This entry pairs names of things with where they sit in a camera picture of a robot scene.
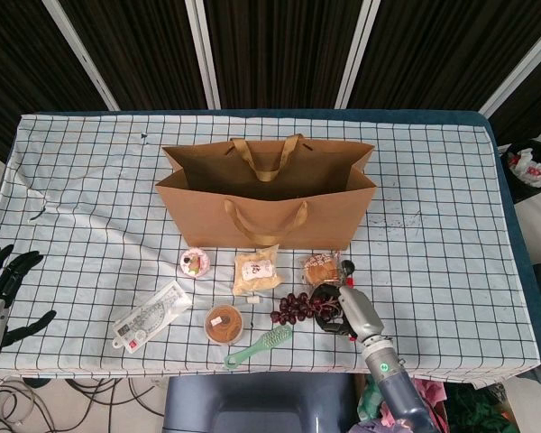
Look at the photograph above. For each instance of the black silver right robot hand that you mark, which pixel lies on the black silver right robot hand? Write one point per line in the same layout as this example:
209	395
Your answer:
358	311

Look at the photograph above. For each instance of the brown bun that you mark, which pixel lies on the brown bun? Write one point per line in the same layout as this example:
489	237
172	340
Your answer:
318	270

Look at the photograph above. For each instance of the purple grape bunch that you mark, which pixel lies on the purple grape bunch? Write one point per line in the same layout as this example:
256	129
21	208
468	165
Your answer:
288	311

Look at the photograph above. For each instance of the bagged pale crumbly bread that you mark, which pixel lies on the bagged pale crumbly bread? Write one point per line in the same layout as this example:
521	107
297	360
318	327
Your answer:
257	270

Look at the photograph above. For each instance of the clear jar of rubber bands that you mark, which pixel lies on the clear jar of rubber bands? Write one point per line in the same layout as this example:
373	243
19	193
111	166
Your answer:
223	325

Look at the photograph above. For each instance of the pink strawberry cake cup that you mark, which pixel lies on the pink strawberry cake cup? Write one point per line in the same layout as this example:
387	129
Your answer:
194	264

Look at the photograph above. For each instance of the grey silver right robot arm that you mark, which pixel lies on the grey silver right robot arm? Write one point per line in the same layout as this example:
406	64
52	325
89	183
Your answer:
397	392

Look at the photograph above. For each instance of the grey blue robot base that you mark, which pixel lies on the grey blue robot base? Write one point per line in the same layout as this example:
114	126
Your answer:
252	406

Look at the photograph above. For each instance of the black plastic spoon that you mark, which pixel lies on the black plastic spoon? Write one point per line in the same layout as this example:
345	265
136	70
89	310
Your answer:
348	267

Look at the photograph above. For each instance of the teal green cloth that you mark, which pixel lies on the teal green cloth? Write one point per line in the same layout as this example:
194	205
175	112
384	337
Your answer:
365	401

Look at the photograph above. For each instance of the green plastic brush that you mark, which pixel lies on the green plastic brush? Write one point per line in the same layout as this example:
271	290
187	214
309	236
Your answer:
270	338

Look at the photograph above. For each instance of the small white cap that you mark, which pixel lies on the small white cap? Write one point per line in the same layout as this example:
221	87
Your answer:
253	299

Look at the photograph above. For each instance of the pink cloth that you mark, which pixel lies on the pink cloth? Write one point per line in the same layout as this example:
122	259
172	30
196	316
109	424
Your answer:
433	390

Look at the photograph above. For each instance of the purple cloth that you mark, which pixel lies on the purple cloth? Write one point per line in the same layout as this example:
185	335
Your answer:
367	427

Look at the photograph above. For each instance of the packaged clear ruler set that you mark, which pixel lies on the packaged clear ruler set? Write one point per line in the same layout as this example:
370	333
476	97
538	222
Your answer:
153	311

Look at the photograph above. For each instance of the white black checked tablecloth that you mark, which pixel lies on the white black checked tablecloth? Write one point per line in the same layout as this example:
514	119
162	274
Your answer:
94	180

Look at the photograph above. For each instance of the brown paper bag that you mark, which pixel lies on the brown paper bag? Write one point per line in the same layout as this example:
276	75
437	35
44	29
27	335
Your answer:
198	212

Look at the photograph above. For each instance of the dark blue table cover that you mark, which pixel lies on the dark blue table cover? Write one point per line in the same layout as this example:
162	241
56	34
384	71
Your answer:
410	115

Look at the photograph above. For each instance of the white partition post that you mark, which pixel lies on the white partition post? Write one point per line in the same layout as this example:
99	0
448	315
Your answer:
86	54
357	54
203	54
523	67

